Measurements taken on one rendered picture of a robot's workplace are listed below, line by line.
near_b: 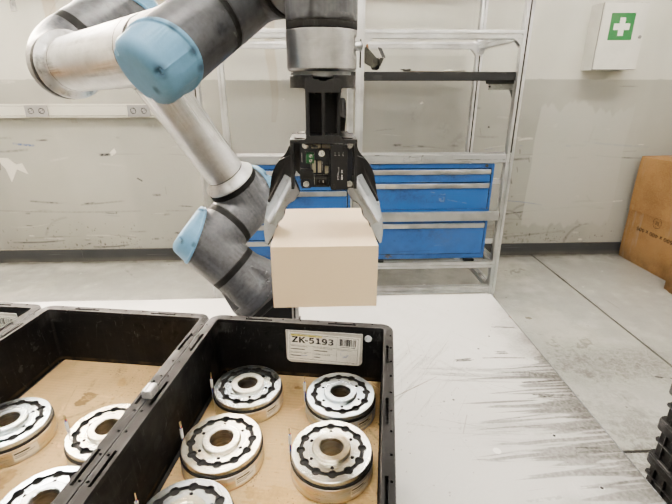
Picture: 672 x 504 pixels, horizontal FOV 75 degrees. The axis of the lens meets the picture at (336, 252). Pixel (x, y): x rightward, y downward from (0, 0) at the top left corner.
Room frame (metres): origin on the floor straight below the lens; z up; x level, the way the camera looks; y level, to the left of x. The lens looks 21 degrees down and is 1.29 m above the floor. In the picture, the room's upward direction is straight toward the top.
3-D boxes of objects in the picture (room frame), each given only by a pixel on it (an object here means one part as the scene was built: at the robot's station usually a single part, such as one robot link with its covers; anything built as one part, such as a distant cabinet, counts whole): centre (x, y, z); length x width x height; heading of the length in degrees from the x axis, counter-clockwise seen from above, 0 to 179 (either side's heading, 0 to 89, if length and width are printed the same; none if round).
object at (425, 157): (2.42, -0.12, 0.91); 1.70 x 0.10 x 0.05; 92
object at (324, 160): (0.50, 0.01, 1.24); 0.09 x 0.08 x 0.12; 2
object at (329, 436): (0.42, 0.01, 0.86); 0.05 x 0.05 x 0.01
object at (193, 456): (0.44, 0.15, 0.86); 0.10 x 0.10 x 0.01
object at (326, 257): (0.53, 0.02, 1.08); 0.16 x 0.12 x 0.07; 2
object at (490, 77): (2.63, -0.36, 1.32); 1.20 x 0.45 x 0.06; 92
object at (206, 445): (0.44, 0.15, 0.86); 0.05 x 0.05 x 0.01
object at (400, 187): (2.41, -0.52, 0.60); 0.72 x 0.03 x 0.56; 92
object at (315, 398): (0.53, -0.01, 0.86); 0.10 x 0.10 x 0.01
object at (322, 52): (0.51, 0.01, 1.32); 0.08 x 0.08 x 0.05
